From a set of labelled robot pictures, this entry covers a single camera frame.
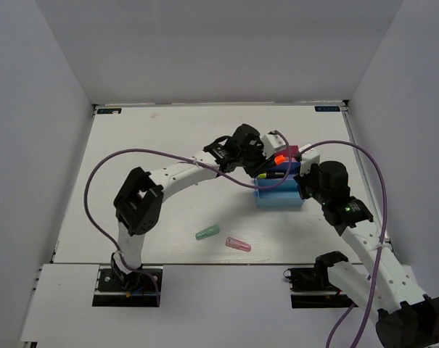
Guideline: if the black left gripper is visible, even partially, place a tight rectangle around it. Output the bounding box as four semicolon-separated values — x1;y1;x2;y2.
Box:
237;138;275;178

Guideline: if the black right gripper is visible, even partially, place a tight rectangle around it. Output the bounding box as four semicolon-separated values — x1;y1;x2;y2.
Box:
293;161;329;205

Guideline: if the orange cap black highlighter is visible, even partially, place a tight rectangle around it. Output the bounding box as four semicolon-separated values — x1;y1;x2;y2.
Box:
266;155;288;173

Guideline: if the yellow cap black highlighter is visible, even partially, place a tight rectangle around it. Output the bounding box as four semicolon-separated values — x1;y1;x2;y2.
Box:
258;172;286;180

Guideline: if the pink translucent eraser case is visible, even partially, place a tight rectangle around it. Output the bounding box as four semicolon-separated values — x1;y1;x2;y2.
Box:
225;237;251;252

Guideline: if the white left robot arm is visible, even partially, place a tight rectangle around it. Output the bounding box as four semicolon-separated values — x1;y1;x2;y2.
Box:
111;124;286;289

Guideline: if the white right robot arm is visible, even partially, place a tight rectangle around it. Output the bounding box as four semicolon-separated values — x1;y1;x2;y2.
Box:
295;160;439;347

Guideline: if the purple-blue plastic bin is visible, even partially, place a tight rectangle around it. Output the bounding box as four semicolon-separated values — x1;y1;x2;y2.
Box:
266;161;302;181

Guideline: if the light blue plastic bin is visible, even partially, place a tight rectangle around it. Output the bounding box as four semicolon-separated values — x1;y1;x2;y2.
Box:
254;178;305;209

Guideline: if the pink plastic bin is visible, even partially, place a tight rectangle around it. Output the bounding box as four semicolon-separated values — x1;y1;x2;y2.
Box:
284;145;298;157

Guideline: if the right corner label sticker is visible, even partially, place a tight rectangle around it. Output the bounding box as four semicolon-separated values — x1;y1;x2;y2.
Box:
314;105;340;112

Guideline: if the corner label sticker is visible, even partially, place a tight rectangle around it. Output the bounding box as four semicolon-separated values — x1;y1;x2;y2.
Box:
314;105;340;112
97;108;122;115

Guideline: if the left corner label sticker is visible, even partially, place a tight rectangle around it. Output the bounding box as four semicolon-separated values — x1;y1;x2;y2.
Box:
97;108;122;115

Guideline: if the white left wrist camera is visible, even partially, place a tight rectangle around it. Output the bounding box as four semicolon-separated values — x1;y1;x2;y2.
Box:
260;132;287;159

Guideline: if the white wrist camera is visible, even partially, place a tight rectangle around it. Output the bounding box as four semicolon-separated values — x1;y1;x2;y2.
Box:
260;132;287;159
295;143;320;177

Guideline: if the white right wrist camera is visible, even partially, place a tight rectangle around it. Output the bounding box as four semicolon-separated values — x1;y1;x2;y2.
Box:
295;143;320;177

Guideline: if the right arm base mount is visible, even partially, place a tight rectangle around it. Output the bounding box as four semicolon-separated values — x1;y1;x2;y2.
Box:
283;268;353;309

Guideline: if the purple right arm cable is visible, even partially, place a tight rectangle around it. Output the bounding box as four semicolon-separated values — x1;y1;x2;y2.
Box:
326;140;388;348

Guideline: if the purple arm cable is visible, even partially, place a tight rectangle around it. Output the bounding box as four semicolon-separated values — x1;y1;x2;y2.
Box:
326;140;388;348
85;130;293;307

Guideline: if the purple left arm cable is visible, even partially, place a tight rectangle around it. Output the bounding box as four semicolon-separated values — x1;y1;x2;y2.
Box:
85;130;293;307

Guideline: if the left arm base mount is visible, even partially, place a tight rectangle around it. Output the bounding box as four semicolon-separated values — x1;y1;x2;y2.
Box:
92;268;163;308

